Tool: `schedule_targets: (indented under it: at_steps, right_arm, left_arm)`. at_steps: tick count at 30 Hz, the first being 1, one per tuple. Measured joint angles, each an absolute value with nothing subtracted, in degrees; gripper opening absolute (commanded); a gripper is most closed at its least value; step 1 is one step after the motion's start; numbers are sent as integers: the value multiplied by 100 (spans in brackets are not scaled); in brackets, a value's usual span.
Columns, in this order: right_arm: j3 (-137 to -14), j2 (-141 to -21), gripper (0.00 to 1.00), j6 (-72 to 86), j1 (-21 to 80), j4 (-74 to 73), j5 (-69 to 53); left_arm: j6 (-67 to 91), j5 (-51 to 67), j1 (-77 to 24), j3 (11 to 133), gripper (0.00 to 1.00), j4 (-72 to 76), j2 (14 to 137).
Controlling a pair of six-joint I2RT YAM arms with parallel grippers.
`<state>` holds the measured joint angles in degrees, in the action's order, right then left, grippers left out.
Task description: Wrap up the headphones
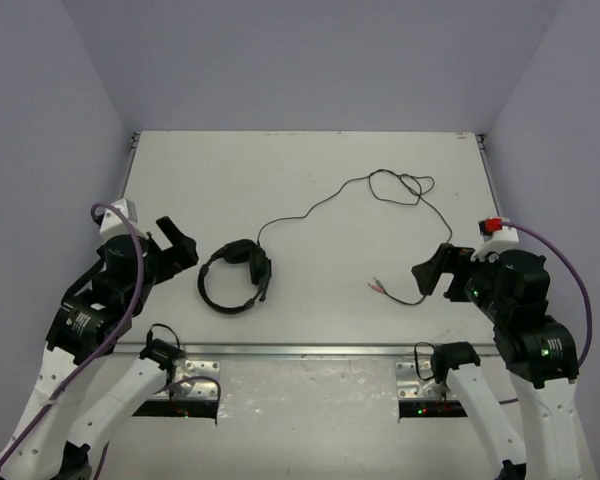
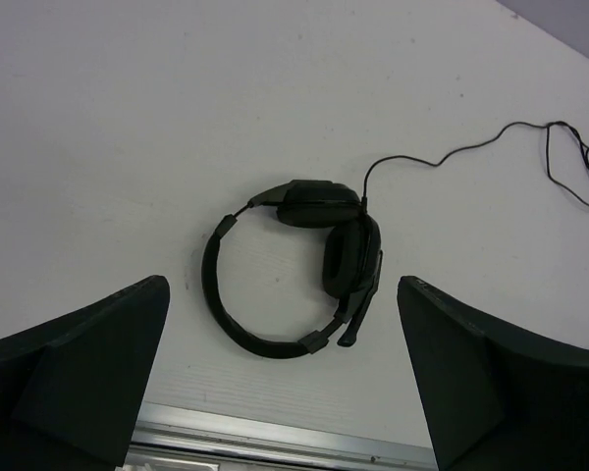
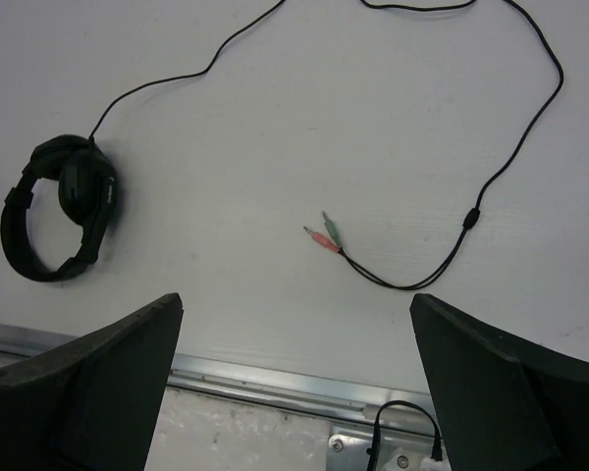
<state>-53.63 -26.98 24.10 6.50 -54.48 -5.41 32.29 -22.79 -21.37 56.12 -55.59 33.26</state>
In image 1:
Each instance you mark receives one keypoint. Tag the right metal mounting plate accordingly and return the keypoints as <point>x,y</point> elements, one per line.
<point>410,387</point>

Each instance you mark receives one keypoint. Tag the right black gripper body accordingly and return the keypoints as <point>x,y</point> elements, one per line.
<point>460,266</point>

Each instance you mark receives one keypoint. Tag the black headset with microphone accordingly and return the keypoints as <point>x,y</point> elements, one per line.
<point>241,273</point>

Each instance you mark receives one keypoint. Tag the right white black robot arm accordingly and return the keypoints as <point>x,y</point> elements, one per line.
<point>538,352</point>

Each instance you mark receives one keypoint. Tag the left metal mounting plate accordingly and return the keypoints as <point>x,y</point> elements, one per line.
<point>193,379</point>

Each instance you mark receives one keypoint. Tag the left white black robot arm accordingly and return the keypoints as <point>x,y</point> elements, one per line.
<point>53,439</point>

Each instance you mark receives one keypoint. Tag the metal table edge rail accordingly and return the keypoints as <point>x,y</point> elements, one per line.
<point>297,350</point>

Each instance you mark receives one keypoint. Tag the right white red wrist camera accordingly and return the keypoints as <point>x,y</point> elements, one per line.
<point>497,238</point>

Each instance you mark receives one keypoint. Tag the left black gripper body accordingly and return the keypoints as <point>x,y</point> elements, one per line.
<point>165,251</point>

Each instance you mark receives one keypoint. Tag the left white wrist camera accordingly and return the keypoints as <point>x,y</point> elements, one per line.
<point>119,219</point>

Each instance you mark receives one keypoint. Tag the metal mounting plate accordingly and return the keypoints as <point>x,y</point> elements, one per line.
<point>193,379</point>
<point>410,387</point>

